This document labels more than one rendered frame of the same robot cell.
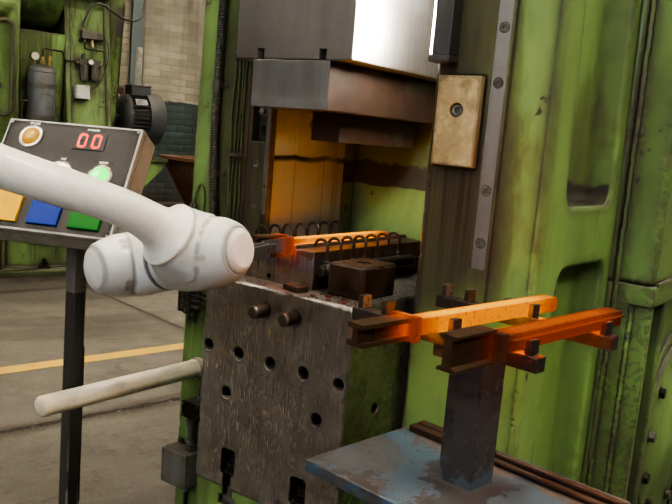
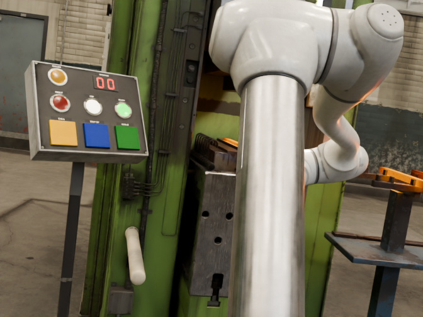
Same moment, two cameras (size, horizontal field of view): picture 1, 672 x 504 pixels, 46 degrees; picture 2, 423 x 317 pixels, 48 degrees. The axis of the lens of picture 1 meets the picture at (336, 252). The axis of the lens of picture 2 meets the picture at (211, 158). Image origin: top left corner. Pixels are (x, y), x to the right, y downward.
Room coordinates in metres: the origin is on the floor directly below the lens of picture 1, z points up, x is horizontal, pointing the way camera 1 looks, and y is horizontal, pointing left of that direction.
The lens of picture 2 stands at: (0.57, 1.47, 1.15)
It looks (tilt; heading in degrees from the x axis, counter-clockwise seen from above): 7 degrees down; 311
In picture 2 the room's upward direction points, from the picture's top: 8 degrees clockwise
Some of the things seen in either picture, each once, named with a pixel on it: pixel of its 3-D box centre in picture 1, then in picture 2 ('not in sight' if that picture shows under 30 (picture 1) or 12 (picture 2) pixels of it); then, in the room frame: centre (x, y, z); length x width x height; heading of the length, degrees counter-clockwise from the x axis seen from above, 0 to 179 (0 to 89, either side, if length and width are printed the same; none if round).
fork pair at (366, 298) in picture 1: (420, 297); (371, 173); (1.23, -0.14, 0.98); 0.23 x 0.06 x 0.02; 137
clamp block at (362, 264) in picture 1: (362, 278); not in sight; (1.55, -0.06, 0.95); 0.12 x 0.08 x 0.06; 144
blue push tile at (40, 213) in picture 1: (46, 210); (95, 136); (1.75, 0.65, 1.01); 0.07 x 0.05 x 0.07; 79
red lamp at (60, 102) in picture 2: not in sight; (60, 102); (1.81, 0.74, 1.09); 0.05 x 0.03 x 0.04; 54
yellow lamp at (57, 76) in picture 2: (30, 135); (57, 77); (1.85, 0.73, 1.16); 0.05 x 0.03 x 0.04; 54
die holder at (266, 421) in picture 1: (348, 372); (230, 217); (1.75, -0.05, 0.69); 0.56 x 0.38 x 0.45; 144
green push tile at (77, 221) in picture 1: (87, 214); (126, 138); (1.73, 0.55, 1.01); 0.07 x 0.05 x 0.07; 79
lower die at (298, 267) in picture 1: (336, 254); (227, 153); (1.78, 0.00, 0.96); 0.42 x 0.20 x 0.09; 144
